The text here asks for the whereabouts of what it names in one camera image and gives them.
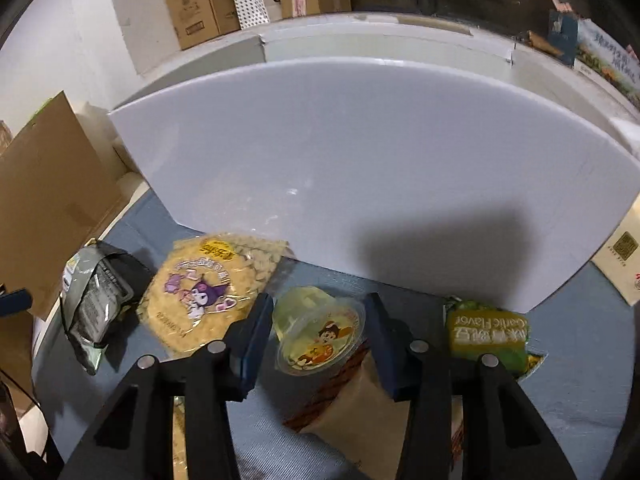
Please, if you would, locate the green garlic pea packet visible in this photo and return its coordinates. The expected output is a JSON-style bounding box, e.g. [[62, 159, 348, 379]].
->
[[444, 297, 548, 380]]

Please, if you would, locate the cream tissue box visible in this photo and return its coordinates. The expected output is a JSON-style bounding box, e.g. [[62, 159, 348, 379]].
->
[[591, 204, 640, 307]]

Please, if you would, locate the clear popcorn cartoon bag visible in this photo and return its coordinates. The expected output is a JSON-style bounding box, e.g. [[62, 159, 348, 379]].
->
[[137, 233, 288, 356]]

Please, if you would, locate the green jelly cup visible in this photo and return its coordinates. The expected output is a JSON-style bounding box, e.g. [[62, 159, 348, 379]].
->
[[272, 286, 366, 376]]

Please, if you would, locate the landscape picture box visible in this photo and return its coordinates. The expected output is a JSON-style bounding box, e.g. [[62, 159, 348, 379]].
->
[[547, 10, 639, 108]]

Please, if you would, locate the beige brown-edged snack packet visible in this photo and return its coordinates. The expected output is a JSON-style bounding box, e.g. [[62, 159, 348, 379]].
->
[[283, 344, 409, 479]]

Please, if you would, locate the white storage box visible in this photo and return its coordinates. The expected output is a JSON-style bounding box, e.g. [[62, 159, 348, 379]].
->
[[110, 14, 639, 312]]

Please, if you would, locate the grey foil snack bag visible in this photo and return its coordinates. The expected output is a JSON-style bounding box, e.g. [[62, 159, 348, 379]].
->
[[60, 238, 153, 376]]

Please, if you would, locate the brown cardboard sheet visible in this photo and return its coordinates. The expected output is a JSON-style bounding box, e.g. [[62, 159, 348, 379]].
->
[[1, 93, 126, 413]]

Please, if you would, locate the black cable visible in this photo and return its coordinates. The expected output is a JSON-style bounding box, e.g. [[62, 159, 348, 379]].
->
[[0, 366, 66, 466]]

